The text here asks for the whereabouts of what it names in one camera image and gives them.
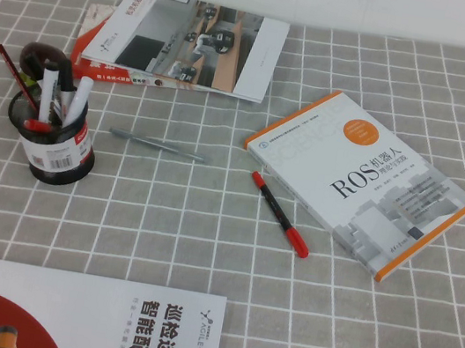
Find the white marker with black cap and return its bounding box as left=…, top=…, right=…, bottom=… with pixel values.
left=34, top=60, right=64, bottom=125

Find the white red AgileX brochure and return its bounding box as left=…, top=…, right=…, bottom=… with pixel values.
left=0, top=258, right=229, bottom=348

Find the grey checked tablecloth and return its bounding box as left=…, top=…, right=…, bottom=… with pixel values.
left=0, top=0, right=465, bottom=348

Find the grey pen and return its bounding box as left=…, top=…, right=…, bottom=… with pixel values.
left=106, top=126, right=213, bottom=166

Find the red pencil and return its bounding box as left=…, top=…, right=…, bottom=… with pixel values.
left=0, top=29, right=54, bottom=115

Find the white orange ROS book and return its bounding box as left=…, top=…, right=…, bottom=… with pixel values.
left=225, top=75, right=465, bottom=298

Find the dark brown rounded object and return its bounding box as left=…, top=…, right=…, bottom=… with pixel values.
left=16, top=39, right=78, bottom=85

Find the black mesh pen holder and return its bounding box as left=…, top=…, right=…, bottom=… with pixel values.
left=0, top=77, right=107, bottom=192

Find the red and white book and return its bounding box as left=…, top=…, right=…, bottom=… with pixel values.
left=67, top=0, right=223, bottom=102

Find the short red pen cap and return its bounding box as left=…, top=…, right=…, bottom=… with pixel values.
left=21, top=116, right=55, bottom=135

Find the red and black marker pen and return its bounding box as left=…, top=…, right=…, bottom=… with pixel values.
left=239, top=169, right=322, bottom=260

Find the plain white marker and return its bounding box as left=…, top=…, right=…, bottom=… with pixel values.
left=63, top=74, right=95, bottom=128

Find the yellow green highlighter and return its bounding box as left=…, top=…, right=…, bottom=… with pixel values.
left=17, top=73, right=42, bottom=92

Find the white brochure with photo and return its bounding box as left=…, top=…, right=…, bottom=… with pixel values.
left=77, top=0, right=294, bottom=107

